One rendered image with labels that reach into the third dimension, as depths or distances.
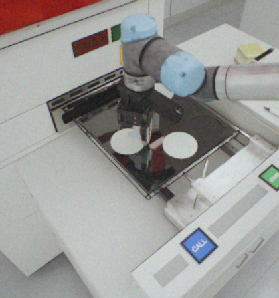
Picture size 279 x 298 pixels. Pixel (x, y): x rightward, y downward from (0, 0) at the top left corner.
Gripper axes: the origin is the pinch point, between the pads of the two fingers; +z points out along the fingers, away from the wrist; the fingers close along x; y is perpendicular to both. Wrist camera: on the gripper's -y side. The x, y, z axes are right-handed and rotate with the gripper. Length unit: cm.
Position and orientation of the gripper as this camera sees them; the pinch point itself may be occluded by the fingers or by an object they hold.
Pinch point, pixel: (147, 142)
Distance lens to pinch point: 83.5
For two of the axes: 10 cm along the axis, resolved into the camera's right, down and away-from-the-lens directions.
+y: -9.7, -1.9, 1.6
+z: 0.0, 6.4, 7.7
